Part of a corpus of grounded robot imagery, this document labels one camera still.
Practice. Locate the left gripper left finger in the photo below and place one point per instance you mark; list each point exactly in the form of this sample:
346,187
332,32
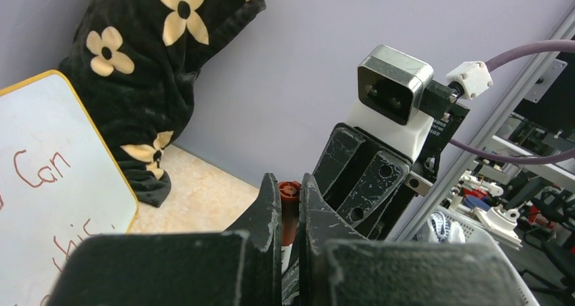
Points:
238,266

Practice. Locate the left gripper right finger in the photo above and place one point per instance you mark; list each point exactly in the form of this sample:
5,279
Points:
338,266

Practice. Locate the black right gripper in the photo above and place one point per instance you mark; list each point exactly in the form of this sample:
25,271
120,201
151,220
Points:
337,174

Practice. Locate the brown marker cap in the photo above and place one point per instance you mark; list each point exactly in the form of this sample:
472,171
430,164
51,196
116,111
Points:
290,204

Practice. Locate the yellow framed whiteboard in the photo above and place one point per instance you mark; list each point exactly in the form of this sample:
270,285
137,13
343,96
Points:
60,185

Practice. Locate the black floral pillow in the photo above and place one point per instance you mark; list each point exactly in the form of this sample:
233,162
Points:
134,63

